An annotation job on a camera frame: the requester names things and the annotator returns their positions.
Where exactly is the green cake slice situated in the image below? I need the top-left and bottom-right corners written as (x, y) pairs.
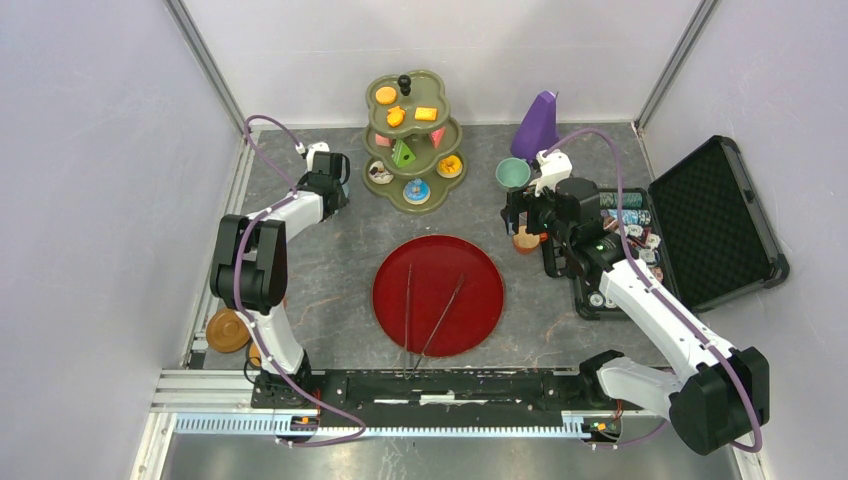
top-left (391, 139), bottom-right (416, 168)

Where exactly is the round red tray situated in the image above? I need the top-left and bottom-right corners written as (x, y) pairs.
top-left (371, 234), bottom-right (505, 358)

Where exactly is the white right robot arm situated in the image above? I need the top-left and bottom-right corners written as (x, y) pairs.
top-left (501, 178), bottom-right (770, 455)

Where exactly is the orange round coaster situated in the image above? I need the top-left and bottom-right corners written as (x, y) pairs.
top-left (246, 342), bottom-right (262, 369)

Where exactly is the purple cone-shaped container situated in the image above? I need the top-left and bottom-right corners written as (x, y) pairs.
top-left (510, 90), bottom-right (559, 161)

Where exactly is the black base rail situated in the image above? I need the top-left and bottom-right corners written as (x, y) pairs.
top-left (251, 368), bottom-right (637, 431)

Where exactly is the mint green cup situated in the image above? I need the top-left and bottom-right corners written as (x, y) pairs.
top-left (495, 157), bottom-right (533, 190)

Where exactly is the brown round coaster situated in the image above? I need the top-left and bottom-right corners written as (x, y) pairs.
top-left (205, 308), bottom-right (251, 353)

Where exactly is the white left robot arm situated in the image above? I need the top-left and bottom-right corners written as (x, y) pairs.
top-left (209, 150), bottom-right (351, 408)

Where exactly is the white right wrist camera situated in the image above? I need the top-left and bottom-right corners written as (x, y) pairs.
top-left (533, 149), bottom-right (573, 197)

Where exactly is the blue frosted donut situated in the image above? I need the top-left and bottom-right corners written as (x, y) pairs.
top-left (402, 178), bottom-right (431, 205)

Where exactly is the round orange cookie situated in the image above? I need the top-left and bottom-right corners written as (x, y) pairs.
top-left (374, 86), bottom-right (399, 105)

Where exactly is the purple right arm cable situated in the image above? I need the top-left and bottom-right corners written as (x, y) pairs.
top-left (543, 127), bottom-right (764, 454)

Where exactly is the pink strawberry cake slice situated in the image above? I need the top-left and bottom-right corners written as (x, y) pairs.
top-left (428, 127), bottom-right (445, 149)

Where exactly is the chocolate white tart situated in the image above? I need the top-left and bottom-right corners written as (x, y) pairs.
top-left (366, 160), bottom-right (394, 185)

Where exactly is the square orange cracker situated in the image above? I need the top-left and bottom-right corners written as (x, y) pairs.
top-left (414, 106), bottom-right (439, 122)

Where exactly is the black poker chip case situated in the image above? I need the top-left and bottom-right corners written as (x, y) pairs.
top-left (541, 135), bottom-right (790, 320)

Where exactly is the orange fish-shaped cookie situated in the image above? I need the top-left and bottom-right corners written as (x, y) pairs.
top-left (386, 105), bottom-right (406, 128)

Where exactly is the green three-tier stand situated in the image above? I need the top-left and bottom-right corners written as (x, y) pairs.
top-left (362, 70), bottom-right (468, 215)

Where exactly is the small orange cup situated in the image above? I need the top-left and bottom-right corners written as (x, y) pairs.
top-left (512, 225), bottom-right (541, 255)

